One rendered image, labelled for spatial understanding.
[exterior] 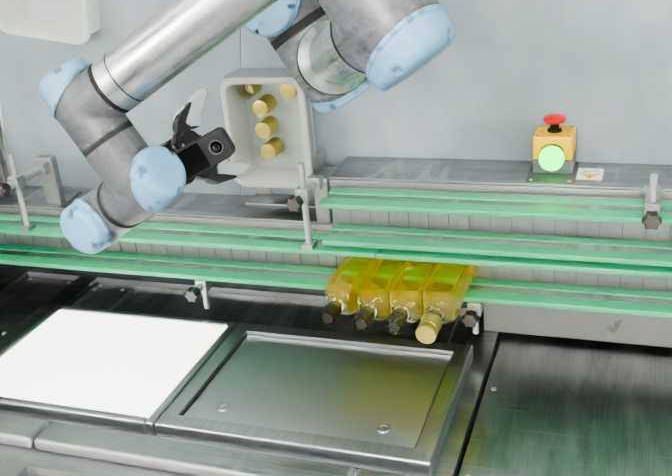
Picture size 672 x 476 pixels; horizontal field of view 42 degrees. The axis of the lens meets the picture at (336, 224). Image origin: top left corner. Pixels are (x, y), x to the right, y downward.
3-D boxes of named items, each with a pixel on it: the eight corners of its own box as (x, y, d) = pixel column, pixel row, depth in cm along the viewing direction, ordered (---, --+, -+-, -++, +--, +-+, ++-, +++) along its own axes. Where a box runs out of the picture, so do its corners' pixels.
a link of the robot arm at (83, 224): (112, 246, 114) (80, 266, 120) (163, 207, 123) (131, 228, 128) (75, 197, 113) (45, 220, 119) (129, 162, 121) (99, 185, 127)
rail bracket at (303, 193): (315, 232, 170) (291, 259, 159) (306, 150, 163) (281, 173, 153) (329, 232, 169) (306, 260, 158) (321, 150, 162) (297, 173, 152)
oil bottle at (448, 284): (446, 271, 164) (419, 327, 146) (445, 244, 162) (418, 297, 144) (475, 273, 163) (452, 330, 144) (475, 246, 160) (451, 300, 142)
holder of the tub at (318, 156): (255, 194, 187) (240, 208, 180) (238, 68, 176) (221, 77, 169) (330, 197, 181) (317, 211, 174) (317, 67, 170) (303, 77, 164)
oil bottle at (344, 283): (359, 265, 170) (322, 318, 152) (356, 238, 168) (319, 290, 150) (386, 266, 168) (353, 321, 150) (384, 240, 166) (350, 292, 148)
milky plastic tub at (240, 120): (250, 171, 184) (233, 186, 177) (236, 67, 176) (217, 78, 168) (327, 174, 179) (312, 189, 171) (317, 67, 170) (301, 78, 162)
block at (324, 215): (325, 209, 175) (313, 223, 169) (321, 165, 171) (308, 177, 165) (342, 210, 174) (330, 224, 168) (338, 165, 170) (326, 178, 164)
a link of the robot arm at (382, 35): (322, 9, 149) (407, -81, 95) (371, 82, 151) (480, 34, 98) (265, 49, 148) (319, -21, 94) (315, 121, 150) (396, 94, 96)
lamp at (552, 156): (539, 167, 156) (537, 173, 154) (539, 143, 154) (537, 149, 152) (565, 168, 155) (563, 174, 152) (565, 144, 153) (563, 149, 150)
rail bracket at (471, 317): (473, 311, 166) (459, 347, 155) (472, 279, 164) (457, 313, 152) (493, 312, 165) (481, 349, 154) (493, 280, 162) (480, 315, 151)
